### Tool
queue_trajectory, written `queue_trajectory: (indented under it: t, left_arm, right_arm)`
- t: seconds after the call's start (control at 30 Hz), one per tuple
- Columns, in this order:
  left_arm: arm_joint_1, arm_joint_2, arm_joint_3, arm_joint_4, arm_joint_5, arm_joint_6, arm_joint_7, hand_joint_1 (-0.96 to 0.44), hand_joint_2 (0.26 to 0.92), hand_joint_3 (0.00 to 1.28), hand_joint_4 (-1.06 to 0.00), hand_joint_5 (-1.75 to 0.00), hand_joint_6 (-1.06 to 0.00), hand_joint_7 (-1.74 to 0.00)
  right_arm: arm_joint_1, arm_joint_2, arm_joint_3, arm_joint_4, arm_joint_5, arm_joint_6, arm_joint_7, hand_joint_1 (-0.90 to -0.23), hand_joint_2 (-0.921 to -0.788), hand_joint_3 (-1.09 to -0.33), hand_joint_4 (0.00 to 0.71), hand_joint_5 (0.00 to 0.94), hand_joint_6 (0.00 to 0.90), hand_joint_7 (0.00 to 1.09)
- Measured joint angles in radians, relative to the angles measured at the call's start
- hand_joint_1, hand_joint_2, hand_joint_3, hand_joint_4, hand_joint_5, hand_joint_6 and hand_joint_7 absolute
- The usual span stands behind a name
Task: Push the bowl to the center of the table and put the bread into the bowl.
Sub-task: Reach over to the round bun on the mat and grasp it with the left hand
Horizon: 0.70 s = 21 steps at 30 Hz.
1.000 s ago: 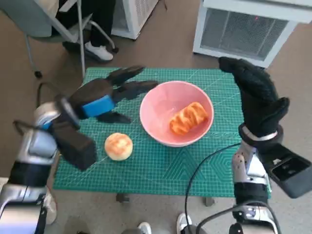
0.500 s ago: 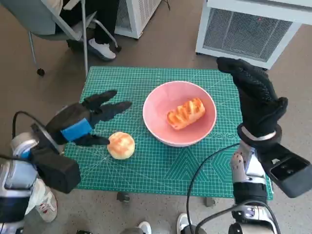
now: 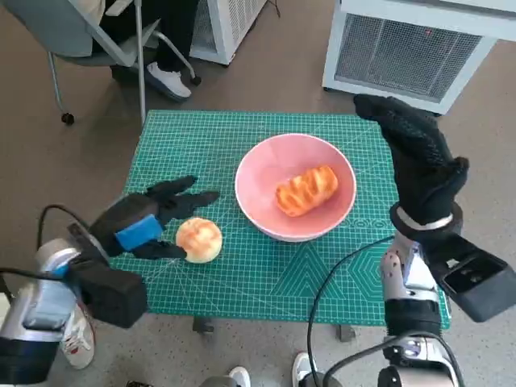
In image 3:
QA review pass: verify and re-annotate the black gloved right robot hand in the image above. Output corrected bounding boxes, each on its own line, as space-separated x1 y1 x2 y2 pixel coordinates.
353 94 470 227

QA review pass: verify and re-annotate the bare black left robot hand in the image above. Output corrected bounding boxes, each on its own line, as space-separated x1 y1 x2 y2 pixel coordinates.
89 175 221 261

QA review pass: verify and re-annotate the long striped toy bread loaf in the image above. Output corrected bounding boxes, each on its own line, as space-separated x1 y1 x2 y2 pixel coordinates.
275 164 339 218

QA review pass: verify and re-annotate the pink bowl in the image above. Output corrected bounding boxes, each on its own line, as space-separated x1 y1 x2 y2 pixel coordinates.
234 133 358 243

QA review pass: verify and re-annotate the round toy bread bun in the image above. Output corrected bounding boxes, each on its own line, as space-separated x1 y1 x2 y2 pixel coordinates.
175 217 223 264

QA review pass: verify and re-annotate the green cutting mat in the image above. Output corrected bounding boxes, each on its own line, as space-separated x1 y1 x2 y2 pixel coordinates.
108 109 452 328

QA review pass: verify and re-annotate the large white mesh-front appliance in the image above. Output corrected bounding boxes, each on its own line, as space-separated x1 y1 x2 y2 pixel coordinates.
322 0 516 116

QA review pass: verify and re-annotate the person in red-marked white shoe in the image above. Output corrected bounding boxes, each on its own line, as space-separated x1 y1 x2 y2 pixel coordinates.
60 304 97 370

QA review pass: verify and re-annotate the seated person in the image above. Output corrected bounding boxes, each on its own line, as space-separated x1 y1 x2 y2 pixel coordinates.
96 0 201 102

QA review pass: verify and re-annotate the grey chair with metal legs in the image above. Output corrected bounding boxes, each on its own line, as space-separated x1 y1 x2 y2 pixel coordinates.
2 0 202 126

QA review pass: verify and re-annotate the small white mesh-front appliance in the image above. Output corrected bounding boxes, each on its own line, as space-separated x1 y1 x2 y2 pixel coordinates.
189 0 269 65

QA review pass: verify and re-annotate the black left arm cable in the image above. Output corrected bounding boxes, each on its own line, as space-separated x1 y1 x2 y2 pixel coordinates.
0 204 89 280

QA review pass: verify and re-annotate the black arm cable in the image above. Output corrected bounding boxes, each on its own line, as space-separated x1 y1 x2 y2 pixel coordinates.
324 332 467 387
0 204 89 280

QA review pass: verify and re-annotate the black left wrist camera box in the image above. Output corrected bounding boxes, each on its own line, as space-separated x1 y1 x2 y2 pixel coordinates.
66 223 149 330

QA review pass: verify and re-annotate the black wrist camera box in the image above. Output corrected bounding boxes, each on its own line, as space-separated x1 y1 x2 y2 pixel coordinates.
418 233 516 323
66 223 149 330

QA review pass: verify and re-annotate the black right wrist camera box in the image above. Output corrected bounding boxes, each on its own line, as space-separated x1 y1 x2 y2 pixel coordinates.
418 233 516 323

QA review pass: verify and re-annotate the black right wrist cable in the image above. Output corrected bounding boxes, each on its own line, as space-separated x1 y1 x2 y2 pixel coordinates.
306 235 394 387

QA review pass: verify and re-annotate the black right upper arm cable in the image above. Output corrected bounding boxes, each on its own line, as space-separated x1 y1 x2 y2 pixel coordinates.
324 332 467 387

